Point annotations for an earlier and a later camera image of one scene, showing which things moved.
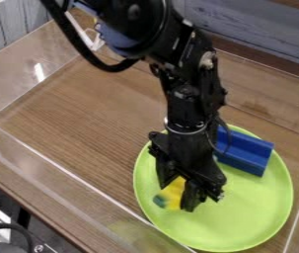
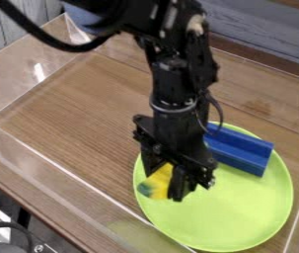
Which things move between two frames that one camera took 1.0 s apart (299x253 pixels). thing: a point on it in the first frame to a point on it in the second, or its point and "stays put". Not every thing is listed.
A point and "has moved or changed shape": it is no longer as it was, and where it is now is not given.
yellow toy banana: [170, 196] has moved or changed shape
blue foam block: [241, 151] stays put
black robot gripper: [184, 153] to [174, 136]
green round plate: [239, 221] stays put
